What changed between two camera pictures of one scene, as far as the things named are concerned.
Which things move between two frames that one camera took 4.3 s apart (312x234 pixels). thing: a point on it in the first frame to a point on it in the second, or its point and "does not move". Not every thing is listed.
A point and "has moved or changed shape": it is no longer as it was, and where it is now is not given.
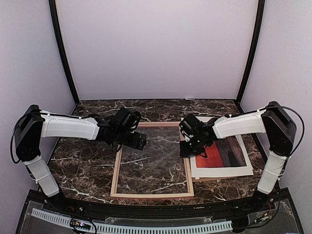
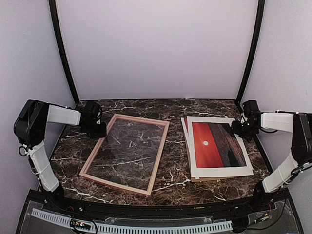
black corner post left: x=59 y=31 does not move
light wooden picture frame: x=114 y=194 to x=123 y=117
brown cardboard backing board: x=201 y=179 does not move
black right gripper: x=185 y=152 to x=235 y=128
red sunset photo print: x=224 y=152 does not move
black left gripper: x=134 y=143 to x=102 y=133
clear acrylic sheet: x=158 y=168 has moved or changed shape
